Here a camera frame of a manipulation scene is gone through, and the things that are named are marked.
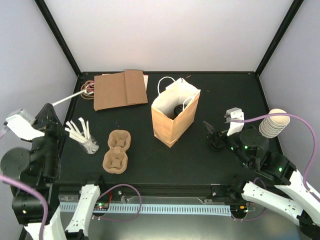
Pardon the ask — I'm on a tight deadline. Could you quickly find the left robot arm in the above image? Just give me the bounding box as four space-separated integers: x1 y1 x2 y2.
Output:
0 103 108 240

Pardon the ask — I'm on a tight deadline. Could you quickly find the stack of paper cups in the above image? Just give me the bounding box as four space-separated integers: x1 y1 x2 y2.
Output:
259 115 291 139

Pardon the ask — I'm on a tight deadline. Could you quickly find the black frame post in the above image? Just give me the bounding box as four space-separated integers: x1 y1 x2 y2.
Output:
255 0 304 77
34 0 82 77

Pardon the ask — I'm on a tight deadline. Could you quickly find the black frame post left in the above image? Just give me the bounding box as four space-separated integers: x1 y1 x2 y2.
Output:
34 0 82 77

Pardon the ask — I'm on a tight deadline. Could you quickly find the yellow paper takeout bag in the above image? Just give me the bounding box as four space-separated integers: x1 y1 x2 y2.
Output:
151 76 201 148

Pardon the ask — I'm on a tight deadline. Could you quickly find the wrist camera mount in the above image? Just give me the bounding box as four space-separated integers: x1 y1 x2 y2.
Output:
224 107 244 137
4 108 45 142

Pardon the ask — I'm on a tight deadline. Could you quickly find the white straw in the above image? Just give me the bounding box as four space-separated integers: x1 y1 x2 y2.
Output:
51 89 87 107

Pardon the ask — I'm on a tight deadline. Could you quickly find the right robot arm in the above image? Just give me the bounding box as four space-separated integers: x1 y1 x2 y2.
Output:
203 121 320 240

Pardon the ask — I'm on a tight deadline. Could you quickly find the cardboard cup carrier stack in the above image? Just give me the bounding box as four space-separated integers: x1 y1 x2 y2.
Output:
102 129 132 175

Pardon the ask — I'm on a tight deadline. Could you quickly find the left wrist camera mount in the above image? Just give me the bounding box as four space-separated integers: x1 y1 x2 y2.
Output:
4 108 45 142

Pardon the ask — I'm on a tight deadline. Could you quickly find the black frame post right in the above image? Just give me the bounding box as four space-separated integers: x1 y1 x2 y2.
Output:
255 0 304 77

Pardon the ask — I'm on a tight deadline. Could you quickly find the cup of wrapped straws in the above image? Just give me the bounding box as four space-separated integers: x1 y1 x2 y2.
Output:
64 117 99 155

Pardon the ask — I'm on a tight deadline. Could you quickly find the brown flat paper bag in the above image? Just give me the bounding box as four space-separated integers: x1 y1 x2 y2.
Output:
82 70 148 111

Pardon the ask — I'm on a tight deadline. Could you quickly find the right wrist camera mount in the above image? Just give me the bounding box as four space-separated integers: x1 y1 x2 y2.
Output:
224 107 244 137

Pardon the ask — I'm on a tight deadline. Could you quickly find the white slotted cable duct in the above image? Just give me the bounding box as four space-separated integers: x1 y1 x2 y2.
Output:
58 201 232 217

